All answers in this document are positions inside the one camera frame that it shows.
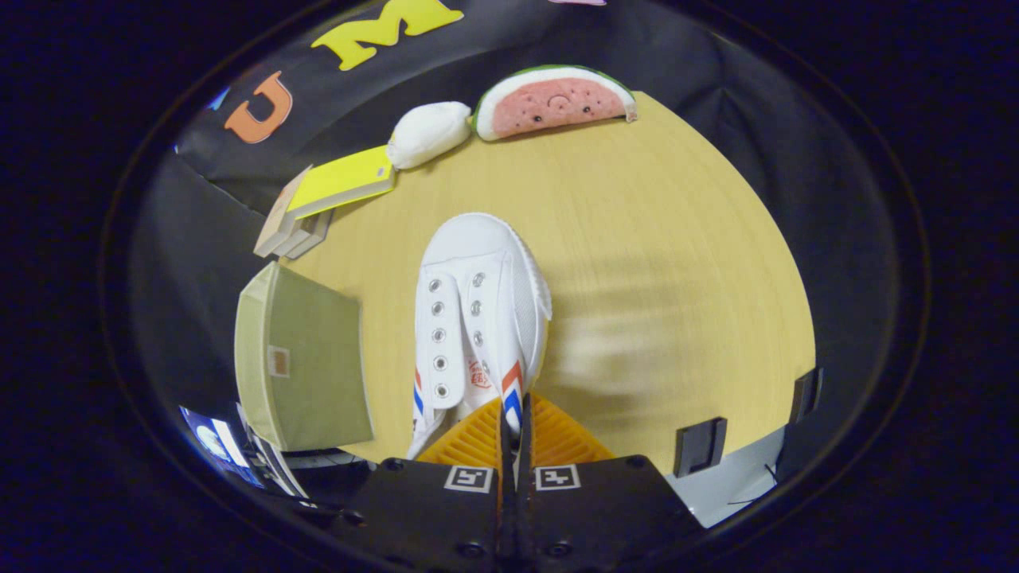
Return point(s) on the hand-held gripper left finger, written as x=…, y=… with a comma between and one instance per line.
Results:
x=503, y=517

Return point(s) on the white plush toy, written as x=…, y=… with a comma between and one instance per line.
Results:
x=430, y=131

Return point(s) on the green fabric storage box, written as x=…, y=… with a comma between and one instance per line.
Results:
x=310, y=350

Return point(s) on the watermelon slice plush toy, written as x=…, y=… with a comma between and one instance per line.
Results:
x=549, y=107

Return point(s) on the stack of pale books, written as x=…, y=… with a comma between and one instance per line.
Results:
x=306, y=239

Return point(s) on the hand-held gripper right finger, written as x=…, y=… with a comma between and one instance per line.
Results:
x=529, y=517

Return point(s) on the black table clamp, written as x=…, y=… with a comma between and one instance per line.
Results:
x=806, y=394
x=700, y=446

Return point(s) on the beige book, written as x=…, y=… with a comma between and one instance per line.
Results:
x=275, y=227

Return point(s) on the white canvas shoe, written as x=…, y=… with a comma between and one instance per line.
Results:
x=486, y=255

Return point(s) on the yellow book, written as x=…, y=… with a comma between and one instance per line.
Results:
x=342, y=179

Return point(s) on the black backdrop cloth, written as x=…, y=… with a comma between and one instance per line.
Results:
x=756, y=159

